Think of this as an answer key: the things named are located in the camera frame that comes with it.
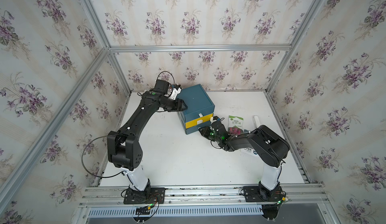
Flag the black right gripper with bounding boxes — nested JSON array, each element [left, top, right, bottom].
[[196, 125, 221, 144]]

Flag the teal bottom drawer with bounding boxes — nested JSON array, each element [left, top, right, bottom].
[[185, 121, 211, 135]]

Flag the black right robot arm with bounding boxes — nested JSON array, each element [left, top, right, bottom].
[[199, 120, 291, 195]]

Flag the aluminium mounting rail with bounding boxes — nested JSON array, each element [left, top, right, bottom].
[[79, 183, 329, 208]]

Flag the white small device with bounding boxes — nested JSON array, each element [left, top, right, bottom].
[[253, 116, 261, 129]]

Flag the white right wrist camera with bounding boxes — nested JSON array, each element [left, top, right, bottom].
[[210, 116, 224, 123]]

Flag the green white seed bag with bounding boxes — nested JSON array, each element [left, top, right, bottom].
[[228, 116, 244, 135]]

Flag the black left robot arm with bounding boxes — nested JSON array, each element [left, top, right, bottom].
[[107, 88, 187, 193]]

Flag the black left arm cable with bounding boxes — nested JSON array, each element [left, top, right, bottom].
[[80, 135, 126, 179]]

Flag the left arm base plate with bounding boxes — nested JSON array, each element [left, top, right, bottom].
[[121, 187, 166, 205]]

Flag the teal drawer cabinet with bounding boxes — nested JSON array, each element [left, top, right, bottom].
[[177, 84, 215, 131]]

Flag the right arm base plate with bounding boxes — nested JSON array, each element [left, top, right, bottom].
[[240, 185, 286, 204]]

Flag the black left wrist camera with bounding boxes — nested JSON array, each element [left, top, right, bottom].
[[153, 79, 170, 95]]

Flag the yellow drawer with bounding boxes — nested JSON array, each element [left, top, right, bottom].
[[185, 113, 214, 129]]

